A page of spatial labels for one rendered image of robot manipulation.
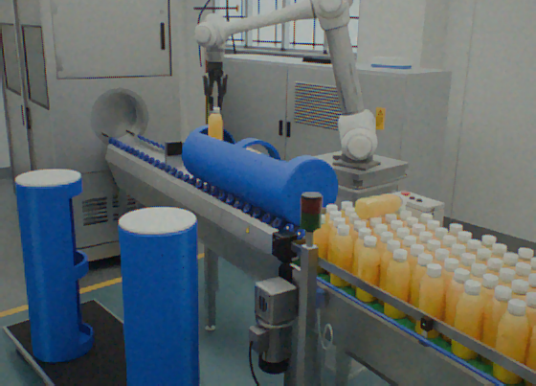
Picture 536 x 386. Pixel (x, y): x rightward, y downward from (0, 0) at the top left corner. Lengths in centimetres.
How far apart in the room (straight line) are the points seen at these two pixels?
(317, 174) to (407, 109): 162
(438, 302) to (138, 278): 104
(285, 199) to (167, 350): 71
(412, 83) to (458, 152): 140
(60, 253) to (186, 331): 84
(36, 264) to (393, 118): 228
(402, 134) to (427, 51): 126
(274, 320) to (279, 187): 51
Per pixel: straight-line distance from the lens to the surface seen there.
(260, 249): 240
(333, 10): 248
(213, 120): 283
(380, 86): 386
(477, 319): 161
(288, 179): 220
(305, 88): 432
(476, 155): 500
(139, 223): 213
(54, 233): 279
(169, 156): 334
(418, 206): 221
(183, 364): 230
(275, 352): 211
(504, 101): 484
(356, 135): 252
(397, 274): 173
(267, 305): 201
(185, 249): 210
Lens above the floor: 174
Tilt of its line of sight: 16 degrees down
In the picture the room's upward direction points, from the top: 1 degrees clockwise
